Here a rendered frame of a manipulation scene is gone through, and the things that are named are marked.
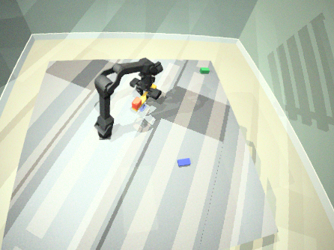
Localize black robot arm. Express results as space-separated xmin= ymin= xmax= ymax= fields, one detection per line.
xmin=94 ymin=58 xmax=163 ymax=140

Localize small green block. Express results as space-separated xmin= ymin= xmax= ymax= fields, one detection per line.
xmin=199 ymin=67 xmax=210 ymax=73

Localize small blue block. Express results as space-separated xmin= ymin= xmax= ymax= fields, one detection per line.
xmin=177 ymin=158 xmax=191 ymax=166

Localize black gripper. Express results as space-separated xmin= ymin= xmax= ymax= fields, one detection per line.
xmin=130 ymin=78 xmax=162 ymax=100

